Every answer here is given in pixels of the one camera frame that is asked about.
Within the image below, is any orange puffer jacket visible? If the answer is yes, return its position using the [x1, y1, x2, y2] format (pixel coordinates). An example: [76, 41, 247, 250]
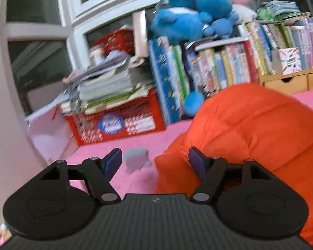
[154, 83, 313, 246]

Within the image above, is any small teal pink plush toy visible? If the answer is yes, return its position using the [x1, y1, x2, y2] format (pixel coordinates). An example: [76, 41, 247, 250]
[122, 148, 153, 174]

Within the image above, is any stack of green booklets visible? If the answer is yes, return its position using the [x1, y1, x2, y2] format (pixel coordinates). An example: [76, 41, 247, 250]
[257, 0, 302, 23]

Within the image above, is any pink blanket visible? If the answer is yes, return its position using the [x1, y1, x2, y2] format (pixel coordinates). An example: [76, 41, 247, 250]
[66, 87, 313, 196]

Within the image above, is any stack of papers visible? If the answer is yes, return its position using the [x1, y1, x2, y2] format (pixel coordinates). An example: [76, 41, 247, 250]
[25, 49, 155, 120]

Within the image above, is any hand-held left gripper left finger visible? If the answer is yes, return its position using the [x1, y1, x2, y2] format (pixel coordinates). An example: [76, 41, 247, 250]
[39, 148, 123, 205]

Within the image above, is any wooden drawer organizer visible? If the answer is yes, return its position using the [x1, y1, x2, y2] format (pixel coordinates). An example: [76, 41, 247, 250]
[258, 66, 313, 95]

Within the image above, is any red plastic crate blue sticker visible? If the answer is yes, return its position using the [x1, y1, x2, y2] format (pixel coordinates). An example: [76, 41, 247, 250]
[64, 89, 166, 145]

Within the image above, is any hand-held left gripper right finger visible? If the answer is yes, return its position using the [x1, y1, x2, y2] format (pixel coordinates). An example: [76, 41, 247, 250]
[188, 147, 273, 204]

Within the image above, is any row of books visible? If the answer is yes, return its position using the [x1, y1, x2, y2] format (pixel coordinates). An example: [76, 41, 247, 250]
[147, 17, 313, 127]

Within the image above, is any white printed box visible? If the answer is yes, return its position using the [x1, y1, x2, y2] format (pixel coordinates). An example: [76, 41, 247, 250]
[273, 47, 302, 75]

